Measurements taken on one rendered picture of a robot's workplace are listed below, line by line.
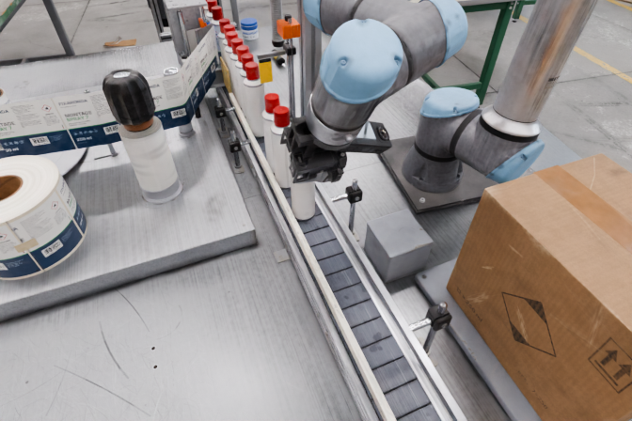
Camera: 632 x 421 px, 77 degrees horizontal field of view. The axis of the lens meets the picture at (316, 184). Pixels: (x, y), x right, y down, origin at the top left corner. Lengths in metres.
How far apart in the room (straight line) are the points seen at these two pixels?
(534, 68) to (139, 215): 0.84
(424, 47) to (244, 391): 0.59
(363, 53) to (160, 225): 0.66
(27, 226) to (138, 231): 0.20
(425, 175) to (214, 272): 0.54
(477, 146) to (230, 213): 0.54
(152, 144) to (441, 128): 0.61
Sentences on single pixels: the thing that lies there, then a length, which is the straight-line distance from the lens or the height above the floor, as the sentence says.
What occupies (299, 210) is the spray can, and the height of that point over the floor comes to 0.91.
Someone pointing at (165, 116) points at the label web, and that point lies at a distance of 1.12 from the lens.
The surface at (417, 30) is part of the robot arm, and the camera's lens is 0.47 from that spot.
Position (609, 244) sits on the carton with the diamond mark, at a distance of 0.65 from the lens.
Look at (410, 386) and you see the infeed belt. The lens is 0.71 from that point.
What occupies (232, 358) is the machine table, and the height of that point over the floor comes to 0.83.
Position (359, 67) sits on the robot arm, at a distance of 0.39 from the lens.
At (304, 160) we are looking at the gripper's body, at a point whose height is 1.17.
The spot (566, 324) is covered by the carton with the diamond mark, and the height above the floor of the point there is 1.05.
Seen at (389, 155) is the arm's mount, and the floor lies 0.85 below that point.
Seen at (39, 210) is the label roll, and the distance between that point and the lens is 0.87.
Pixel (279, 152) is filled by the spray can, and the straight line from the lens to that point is 0.88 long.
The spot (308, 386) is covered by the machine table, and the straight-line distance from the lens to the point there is 0.75.
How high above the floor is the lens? 1.53
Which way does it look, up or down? 43 degrees down
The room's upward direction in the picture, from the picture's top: straight up
